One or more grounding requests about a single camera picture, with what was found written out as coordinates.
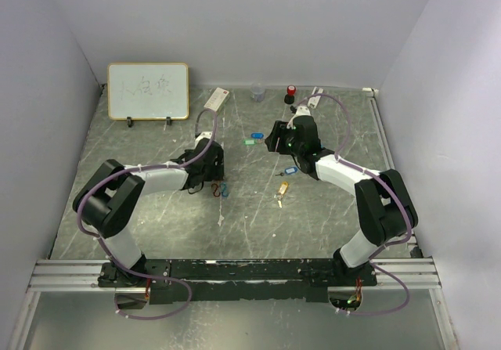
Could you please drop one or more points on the blue white key tag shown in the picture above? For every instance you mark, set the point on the blue white key tag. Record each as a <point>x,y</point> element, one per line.
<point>288,171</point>

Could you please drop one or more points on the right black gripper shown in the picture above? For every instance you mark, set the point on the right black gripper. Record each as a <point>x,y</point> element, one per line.
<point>278,132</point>

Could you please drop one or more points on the green key tag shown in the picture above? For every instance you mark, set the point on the green key tag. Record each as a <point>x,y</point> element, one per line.
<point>250,142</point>

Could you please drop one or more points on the aluminium rail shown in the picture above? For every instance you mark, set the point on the aluminium rail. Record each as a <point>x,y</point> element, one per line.
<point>371,94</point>
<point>75,276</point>

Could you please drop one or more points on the white rectangular device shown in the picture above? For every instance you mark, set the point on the white rectangular device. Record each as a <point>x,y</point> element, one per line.
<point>315,97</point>

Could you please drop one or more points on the red black stamp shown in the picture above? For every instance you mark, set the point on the red black stamp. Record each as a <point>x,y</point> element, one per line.
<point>289,98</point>

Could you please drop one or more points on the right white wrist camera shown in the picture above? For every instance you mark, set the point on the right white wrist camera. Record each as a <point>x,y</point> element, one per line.
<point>301,110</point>

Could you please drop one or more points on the yellow key tag with key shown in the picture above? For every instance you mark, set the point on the yellow key tag with key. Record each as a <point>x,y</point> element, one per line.
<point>282,190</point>

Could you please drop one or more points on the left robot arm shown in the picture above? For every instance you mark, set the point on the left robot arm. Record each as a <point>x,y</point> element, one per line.
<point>107,201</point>

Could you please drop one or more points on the white red cardboard box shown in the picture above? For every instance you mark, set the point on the white red cardboard box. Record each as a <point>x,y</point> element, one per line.
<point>217,99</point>

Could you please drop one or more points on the right side aluminium rail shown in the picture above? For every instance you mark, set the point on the right side aluminium rail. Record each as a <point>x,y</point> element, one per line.
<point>371,94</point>

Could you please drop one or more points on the clear plastic cup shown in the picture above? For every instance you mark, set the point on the clear plastic cup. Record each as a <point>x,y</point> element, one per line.
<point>257,92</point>

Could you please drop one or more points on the white whiteboard wooden frame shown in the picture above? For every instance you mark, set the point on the white whiteboard wooden frame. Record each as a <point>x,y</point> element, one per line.
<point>148,91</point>

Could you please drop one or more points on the red carabiner clip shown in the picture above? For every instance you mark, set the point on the red carabiner clip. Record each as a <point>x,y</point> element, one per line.
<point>215,187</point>

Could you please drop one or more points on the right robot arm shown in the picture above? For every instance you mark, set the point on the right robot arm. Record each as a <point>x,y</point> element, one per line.
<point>386,212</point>

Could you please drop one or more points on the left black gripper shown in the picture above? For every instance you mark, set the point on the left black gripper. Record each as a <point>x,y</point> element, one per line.
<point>217,171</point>

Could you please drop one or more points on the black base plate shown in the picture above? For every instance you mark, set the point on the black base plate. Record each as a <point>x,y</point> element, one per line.
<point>233,280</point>

